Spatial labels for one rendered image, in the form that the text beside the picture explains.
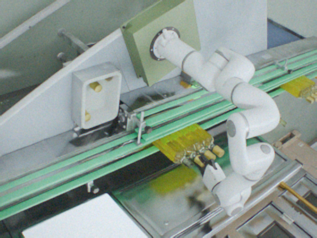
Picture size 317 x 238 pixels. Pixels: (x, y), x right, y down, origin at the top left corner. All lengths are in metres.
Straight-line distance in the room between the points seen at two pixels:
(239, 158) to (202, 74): 0.36
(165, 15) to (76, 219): 0.86
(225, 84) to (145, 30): 0.39
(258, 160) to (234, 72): 0.31
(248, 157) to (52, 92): 0.75
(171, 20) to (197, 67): 0.25
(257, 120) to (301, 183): 0.90
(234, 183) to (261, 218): 0.46
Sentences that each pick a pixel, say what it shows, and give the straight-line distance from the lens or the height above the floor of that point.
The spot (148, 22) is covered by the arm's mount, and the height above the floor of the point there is 0.83.
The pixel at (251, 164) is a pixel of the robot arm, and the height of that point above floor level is 1.46.
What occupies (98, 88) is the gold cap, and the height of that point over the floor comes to 0.81.
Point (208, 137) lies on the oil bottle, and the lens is 1.72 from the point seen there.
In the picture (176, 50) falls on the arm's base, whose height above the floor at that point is 0.95.
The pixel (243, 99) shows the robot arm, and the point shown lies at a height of 1.32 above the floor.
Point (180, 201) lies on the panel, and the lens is 1.62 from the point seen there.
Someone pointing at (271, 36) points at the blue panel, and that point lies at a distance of 2.73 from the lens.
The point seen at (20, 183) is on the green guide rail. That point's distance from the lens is 1.42.
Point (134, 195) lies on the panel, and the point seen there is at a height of 1.06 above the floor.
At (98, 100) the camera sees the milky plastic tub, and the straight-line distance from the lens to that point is 1.57.
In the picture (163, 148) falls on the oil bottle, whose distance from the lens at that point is 1.65.
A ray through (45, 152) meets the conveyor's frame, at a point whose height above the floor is 0.83.
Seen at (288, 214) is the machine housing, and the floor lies 1.54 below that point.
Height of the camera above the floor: 1.84
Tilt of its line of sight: 34 degrees down
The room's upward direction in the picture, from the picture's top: 130 degrees clockwise
